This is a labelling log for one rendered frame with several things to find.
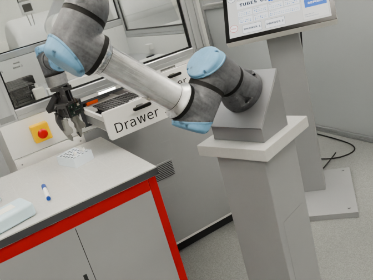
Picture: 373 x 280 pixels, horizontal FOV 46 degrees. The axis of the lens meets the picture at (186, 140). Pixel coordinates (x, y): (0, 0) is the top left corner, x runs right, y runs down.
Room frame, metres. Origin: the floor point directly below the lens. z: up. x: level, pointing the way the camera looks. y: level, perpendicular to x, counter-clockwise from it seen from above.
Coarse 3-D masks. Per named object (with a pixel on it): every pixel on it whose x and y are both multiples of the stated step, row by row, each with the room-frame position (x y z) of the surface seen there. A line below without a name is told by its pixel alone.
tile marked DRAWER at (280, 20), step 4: (280, 16) 2.11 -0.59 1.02; (284, 16) 2.10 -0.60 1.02; (268, 20) 2.12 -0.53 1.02; (272, 20) 2.11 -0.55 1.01; (276, 20) 2.10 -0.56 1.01; (280, 20) 2.09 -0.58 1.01; (284, 20) 2.08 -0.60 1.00; (268, 24) 2.11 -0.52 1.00; (272, 24) 2.10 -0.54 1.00; (276, 24) 2.09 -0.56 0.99; (280, 24) 2.08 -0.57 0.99
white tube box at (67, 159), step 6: (72, 150) 1.67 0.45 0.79; (78, 150) 1.65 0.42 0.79; (90, 150) 1.59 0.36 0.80; (60, 156) 1.63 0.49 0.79; (66, 156) 1.61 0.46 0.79; (72, 156) 1.58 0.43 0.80; (78, 156) 1.56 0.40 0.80; (84, 156) 1.57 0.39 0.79; (90, 156) 1.59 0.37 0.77; (60, 162) 1.62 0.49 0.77; (66, 162) 1.58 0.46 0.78; (72, 162) 1.55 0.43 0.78; (78, 162) 1.55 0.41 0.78; (84, 162) 1.57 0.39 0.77
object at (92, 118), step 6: (84, 108) 1.90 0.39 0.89; (90, 108) 1.90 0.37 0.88; (96, 108) 1.91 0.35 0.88; (90, 114) 1.79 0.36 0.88; (96, 114) 1.72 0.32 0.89; (90, 120) 1.81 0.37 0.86; (96, 120) 1.73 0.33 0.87; (102, 120) 1.66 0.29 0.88; (96, 126) 1.77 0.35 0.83; (102, 126) 1.68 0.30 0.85
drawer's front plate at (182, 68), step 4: (184, 64) 2.08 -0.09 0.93; (176, 68) 2.06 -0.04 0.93; (180, 68) 2.07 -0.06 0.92; (184, 68) 2.08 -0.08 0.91; (164, 72) 2.03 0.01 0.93; (168, 72) 2.04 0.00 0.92; (172, 72) 2.05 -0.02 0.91; (176, 72) 2.06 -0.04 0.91; (184, 72) 2.08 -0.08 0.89; (176, 76) 2.05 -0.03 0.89; (180, 76) 2.06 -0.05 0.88; (184, 76) 2.07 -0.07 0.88; (188, 76) 2.08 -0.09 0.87; (176, 80) 2.05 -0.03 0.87; (180, 80) 2.06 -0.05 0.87; (188, 80) 2.08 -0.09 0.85
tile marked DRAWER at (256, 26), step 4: (248, 24) 2.16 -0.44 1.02; (252, 24) 2.15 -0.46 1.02; (256, 24) 2.14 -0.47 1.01; (260, 24) 2.13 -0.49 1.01; (244, 28) 2.15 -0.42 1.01; (248, 28) 2.14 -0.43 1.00; (252, 28) 2.13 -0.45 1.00; (256, 28) 2.12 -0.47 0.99; (260, 28) 2.11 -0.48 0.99; (244, 32) 2.14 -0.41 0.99; (248, 32) 2.13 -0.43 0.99
